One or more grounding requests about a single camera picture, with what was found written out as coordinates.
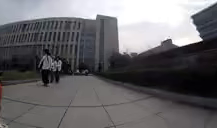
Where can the dark tree clump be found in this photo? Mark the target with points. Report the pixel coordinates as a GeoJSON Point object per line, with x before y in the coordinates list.
{"type": "Point", "coordinates": [118, 61]}

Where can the vehicle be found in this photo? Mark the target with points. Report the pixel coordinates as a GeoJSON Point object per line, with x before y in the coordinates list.
{"type": "Point", "coordinates": [77, 72]}

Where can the grey paved slab path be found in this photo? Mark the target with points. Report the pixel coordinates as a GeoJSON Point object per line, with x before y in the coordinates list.
{"type": "Point", "coordinates": [86, 103]}

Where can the person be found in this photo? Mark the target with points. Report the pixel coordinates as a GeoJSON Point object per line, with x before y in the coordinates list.
{"type": "Point", "coordinates": [58, 66]}
{"type": "Point", "coordinates": [53, 68]}
{"type": "Point", "coordinates": [46, 66]}

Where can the large curved grey building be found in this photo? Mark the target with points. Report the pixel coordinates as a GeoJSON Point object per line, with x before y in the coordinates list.
{"type": "Point", "coordinates": [62, 40]}

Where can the grey kerb beside hedge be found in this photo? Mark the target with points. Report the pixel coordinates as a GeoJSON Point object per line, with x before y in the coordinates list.
{"type": "Point", "coordinates": [152, 91]}

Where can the low building with roof block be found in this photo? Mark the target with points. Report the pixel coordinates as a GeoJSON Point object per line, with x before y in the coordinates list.
{"type": "Point", "coordinates": [161, 47]}

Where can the dark long hedge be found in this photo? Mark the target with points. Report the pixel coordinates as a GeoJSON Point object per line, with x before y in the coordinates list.
{"type": "Point", "coordinates": [169, 71]}

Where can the row of trees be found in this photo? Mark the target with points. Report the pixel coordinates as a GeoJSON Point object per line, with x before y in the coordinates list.
{"type": "Point", "coordinates": [26, 63]}

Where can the grey kerb beside grass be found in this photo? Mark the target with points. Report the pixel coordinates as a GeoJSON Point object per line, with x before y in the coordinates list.
{"type": "Point", "coordinates": [19, 81]}

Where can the grass area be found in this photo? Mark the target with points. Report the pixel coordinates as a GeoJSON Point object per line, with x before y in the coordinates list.
{"type": "Point", "coordinates": [16, 75]}

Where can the tall building with banded front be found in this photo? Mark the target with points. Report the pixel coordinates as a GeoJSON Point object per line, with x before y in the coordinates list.
{"type": "Point", "coordinates": [209, 21]}

